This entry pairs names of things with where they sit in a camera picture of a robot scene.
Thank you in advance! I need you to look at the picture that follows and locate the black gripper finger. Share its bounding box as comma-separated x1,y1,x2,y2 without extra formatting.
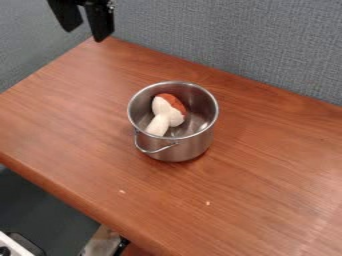
47,0,83,32
84,0,115,42

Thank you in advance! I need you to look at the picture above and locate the white toy mushroom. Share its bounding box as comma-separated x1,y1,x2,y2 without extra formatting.
146,93,187,136

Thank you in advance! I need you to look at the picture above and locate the stainless steel pot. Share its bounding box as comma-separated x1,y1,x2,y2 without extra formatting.
127,81,219,162

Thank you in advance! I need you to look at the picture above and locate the white and black floor object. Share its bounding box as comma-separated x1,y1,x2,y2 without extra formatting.
0,231,47,256

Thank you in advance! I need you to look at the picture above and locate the table leg bracket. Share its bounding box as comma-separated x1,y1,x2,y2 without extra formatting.
79,225,130,256

